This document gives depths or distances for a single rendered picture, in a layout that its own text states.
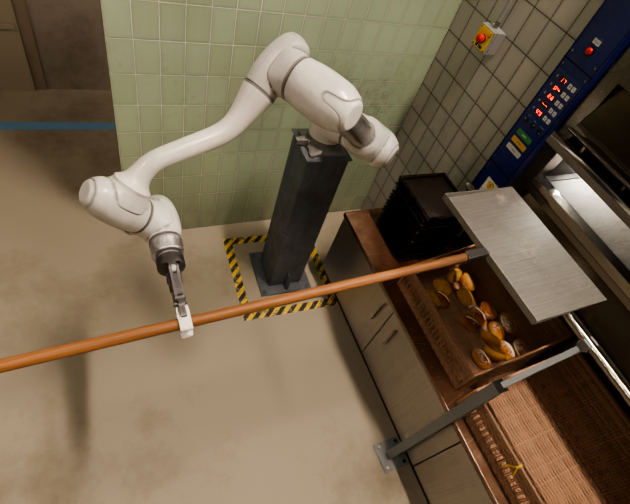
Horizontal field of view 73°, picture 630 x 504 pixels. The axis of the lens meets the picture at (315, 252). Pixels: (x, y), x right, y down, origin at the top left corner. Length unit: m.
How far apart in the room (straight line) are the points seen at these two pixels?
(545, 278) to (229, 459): 1.54
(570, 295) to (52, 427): 2.13
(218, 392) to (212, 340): 0.28
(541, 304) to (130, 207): 1.27
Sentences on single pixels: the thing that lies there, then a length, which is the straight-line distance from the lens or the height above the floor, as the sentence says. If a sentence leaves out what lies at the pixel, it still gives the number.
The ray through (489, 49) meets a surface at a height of 1.44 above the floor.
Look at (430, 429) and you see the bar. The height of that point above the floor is 0.47.
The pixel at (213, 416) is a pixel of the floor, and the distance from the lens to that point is 2.24.
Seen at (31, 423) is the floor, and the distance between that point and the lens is 2.33.
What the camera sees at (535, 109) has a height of 1.39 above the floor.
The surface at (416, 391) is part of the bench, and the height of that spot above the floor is 0.42.
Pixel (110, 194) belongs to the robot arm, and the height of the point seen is 1.32.
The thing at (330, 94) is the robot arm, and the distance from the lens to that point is 1.16.
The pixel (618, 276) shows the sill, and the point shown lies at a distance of 1.95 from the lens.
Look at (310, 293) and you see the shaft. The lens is 1.20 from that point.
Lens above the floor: 2.15
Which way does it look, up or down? 49 degrees down
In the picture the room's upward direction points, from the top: 23 degrees clockwise
